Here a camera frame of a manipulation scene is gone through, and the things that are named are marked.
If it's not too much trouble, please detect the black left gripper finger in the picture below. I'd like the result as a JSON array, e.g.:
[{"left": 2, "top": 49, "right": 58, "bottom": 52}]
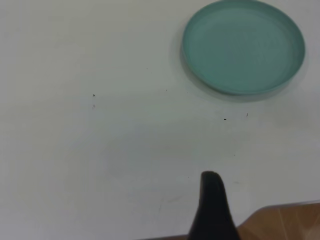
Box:
[{"left": 187, "top": 171, "right": 242, "bottom": 240}]

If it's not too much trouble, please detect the green round plate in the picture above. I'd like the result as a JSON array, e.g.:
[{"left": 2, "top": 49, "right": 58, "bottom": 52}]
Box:
[{"left": 180, "top": 0, "right": 306, "bottom": 96}]

